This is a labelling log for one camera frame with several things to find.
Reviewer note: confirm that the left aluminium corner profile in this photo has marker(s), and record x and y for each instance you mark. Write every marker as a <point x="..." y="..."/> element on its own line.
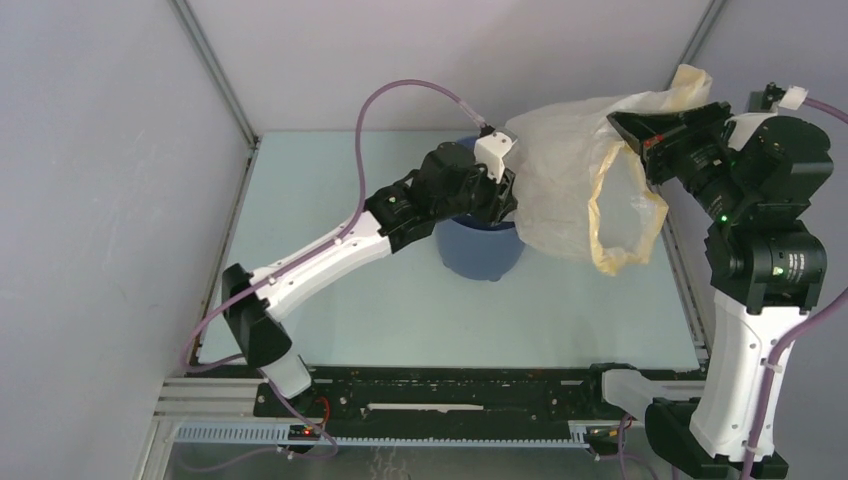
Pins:
<point x="204" y="49"/>

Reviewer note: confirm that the translucent white yellow trash bag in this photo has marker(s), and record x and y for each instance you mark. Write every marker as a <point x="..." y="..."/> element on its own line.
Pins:
<point x="581" y="190"/>

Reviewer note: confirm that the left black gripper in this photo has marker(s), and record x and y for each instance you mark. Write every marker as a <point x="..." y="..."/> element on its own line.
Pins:
<point x="500" y="199"/>

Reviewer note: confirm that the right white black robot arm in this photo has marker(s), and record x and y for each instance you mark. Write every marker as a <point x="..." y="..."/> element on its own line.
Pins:
<point x="754" y="175"/>

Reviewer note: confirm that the blue plastic trash bin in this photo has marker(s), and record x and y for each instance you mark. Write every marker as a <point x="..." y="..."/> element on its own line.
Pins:
<point x="468" y="247"/>

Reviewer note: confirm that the right circuit board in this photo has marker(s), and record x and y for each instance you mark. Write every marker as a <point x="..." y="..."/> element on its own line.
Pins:
<point x="608" y="435"/>

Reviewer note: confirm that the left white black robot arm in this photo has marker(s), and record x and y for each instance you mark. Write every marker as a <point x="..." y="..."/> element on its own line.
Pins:
<point x="255" y="303"/>

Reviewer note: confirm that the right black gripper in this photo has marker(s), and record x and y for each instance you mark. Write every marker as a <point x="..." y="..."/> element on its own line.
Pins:
<point x="657" y="136"/>

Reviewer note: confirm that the right aluminium corner profile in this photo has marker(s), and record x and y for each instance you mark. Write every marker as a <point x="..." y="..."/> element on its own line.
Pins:
<point x="704" y="27"/>

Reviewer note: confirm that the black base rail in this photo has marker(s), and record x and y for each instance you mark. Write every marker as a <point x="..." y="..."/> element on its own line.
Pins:
<point x="456" y="404"/>

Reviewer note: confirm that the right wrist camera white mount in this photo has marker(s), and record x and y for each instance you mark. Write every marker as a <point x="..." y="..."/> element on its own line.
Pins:
<point x="762" y="105"/>

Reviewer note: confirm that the left circuit board with leds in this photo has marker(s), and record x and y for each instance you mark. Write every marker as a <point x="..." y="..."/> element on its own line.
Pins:
<point x="304" y="433"/>

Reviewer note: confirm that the aluminium corner profile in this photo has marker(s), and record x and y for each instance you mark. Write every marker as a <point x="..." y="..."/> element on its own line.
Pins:
<point x="204" y="49"/>
<point x="704" y="27"/>

